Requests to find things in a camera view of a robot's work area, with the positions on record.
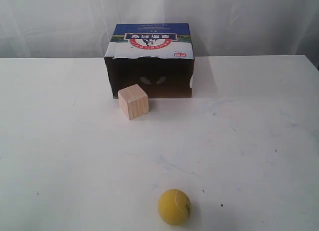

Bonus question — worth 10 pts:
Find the wooden cube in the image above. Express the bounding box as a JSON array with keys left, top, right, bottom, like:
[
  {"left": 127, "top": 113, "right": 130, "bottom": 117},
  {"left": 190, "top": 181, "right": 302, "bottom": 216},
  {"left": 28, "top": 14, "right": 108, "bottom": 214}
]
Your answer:
[{"left": 118, "top": 84, "right": 149, "bottom": 120}]

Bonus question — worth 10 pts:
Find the blue white cardboard box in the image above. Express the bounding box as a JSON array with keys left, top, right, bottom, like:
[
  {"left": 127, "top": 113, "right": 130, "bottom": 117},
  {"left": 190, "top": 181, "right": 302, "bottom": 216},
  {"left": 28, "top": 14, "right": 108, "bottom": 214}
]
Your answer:
[{"left": 104, "top": 23, "right": 195, "bottom": 99}]

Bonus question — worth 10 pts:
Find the yellow tennis ball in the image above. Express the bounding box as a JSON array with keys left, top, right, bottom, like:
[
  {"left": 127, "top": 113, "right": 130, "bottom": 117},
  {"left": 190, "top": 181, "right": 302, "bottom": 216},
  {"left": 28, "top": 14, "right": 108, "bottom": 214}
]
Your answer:
[{"left": 158, "top": 189, "right": 191, "bottom": 226}]

